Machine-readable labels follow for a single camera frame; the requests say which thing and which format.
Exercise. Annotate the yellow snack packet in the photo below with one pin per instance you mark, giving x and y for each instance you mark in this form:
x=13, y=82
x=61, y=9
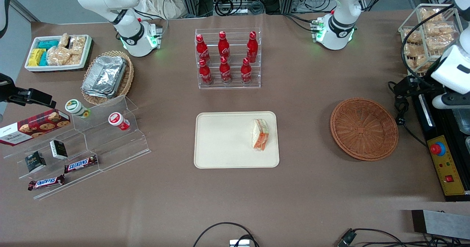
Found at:
x=36, y=57

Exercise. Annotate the teal snack packet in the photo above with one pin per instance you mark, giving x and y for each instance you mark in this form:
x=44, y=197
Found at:
x=43, y=59
x=47, y=43

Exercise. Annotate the black connector plug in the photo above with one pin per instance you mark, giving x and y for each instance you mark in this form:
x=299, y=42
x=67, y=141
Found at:
x=347, y=237

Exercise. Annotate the clear bag rice crackers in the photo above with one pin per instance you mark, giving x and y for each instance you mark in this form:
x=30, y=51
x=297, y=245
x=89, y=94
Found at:
x=58, y=56
x=418, y=63
x=438, y=42
x=412, y=37
x=64, y=40
x=438, y=29
x=415, y=50
x=78, y=44
x=430, y=15

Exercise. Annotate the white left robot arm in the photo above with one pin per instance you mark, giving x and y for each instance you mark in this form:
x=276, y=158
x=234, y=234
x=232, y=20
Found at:
x=341, y=22

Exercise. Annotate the clear acrylic bottle rack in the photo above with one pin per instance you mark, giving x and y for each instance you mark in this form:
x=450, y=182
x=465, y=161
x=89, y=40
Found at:
x=227, y=86

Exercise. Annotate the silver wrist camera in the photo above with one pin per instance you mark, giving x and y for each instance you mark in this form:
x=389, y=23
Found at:
x=451, y=100

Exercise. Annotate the stack of foil containers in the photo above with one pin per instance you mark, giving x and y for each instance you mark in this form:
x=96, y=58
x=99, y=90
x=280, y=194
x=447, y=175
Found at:
x=104, y=76

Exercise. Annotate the triangle sandwich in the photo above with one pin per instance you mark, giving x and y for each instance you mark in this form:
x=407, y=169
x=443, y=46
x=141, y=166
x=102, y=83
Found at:
x=260, y=135

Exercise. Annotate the red cola aluminium bottle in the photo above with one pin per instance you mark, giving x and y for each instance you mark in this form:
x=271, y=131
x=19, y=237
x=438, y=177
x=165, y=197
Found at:
x=252, y=48
x=202, y=48
x=225, y=72
x=246, y=72
x=224, y=46
x=205, y=74

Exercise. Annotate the clear acrylic stepped stand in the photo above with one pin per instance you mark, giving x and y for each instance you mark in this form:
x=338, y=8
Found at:
x=117, y=147

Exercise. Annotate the beige cloth bag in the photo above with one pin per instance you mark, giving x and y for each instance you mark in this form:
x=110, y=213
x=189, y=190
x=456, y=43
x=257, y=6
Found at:
x=161, y=4

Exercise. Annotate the cream plastic tray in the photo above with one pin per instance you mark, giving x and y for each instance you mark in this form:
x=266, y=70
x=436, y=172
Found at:
x=227, y=140

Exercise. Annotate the silver connector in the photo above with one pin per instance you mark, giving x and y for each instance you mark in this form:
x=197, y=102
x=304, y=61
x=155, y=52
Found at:
x=238, y=243

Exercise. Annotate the yellow control panel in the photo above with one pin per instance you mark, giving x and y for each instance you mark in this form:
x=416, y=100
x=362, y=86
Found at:
x=449, y=166

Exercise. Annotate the green lid yogurt cup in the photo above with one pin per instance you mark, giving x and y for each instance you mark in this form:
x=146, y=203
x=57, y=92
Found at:
x=75, y=107

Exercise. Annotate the red lid yogurt cup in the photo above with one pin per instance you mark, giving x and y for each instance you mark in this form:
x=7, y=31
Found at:
x=117, y=120

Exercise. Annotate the round brown wicker basket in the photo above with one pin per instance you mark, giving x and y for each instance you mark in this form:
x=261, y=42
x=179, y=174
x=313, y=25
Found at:
x=363, y=129

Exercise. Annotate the red tartan cookie box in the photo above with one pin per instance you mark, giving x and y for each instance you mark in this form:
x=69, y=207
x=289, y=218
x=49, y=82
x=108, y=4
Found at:
x=33, y=127

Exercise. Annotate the black sealing machine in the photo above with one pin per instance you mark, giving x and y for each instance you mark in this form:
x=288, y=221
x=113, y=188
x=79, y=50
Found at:
x=446, y=129

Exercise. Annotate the grey flat block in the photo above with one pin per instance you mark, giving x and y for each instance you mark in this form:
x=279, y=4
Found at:
x=440, y=223

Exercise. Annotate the oval tan wicker basket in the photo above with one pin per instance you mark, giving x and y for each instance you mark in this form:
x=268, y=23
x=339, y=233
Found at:
x=128, y=78

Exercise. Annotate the small black white box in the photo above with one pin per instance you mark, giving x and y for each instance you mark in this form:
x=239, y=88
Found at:
x=58, y=149

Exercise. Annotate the Snickers chocolate bar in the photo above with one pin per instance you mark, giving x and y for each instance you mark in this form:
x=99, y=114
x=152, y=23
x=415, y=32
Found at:
x=80, y=164
x=46, y=182

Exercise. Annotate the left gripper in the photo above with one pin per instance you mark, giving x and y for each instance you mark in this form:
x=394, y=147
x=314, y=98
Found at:
x=420, y=85

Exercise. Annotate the metal food container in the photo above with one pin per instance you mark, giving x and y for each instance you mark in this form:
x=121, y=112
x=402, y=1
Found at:
x=462, y=122
x=468, y=146

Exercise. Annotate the red emergency stop button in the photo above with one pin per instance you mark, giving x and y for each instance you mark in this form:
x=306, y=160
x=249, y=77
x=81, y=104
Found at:
x=436, y=149

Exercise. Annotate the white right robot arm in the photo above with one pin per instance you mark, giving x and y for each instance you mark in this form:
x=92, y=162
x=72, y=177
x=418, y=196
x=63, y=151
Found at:
x=128, y=30

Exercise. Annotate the silver metal strip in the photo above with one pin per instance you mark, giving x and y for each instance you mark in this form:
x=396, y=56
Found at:
x=427, y=116

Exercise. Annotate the white rectangular snack bin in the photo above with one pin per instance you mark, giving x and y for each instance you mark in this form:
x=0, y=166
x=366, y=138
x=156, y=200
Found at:
x=31, y=68

